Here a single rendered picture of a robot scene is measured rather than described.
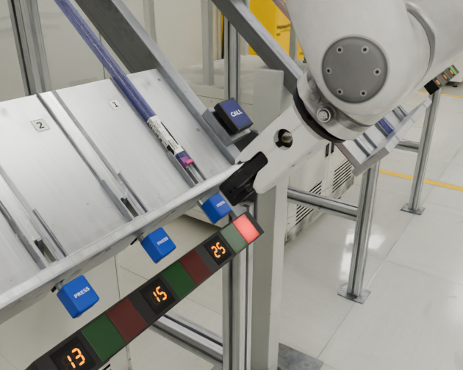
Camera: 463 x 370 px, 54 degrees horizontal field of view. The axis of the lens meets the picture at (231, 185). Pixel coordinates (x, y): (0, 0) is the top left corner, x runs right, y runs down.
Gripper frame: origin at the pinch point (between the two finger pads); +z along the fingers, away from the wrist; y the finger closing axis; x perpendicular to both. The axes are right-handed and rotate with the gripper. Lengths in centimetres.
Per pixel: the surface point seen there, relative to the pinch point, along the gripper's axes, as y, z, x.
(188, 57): 231, 160, 126
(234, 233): 0.9, 6.2, -4.3
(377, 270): 101, 58, -45
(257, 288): 33, 43, -17
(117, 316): -19.4, 6.2, -3.8
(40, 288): -25.0, 3.9, 2.2
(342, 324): 67, 58, -46
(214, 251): -3.9, 6.2, -4.5
